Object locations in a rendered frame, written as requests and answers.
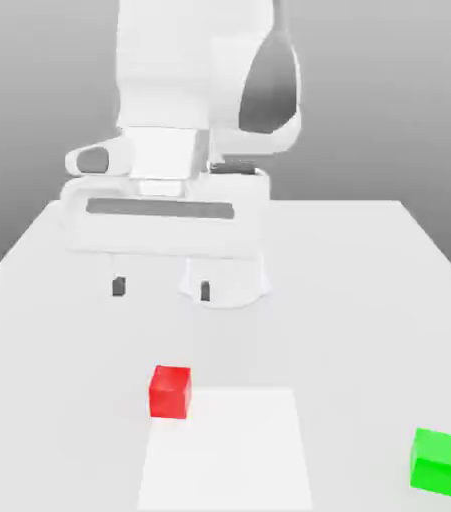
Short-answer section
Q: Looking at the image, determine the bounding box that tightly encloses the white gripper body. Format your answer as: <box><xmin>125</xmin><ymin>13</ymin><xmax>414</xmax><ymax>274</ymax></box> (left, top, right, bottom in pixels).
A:
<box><xmin>59</xmin><ymin>176</ymin><xmax>265</xmax><ymax>257</ymax></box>

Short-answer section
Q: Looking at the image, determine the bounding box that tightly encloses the small red cube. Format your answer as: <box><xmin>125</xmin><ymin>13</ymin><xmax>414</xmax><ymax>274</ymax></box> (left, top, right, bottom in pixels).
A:
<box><xmin>148</xmin><ymin>364</ymin><xmax>193</xmax><ymax>421</ymax></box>

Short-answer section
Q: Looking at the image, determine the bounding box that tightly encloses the small green cube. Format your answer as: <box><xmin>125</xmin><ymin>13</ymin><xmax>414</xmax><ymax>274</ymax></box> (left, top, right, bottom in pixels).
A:
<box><xmin>409</xmin><ymin>427</ymin><xmax>451</xmax><ymax>498</ymax></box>

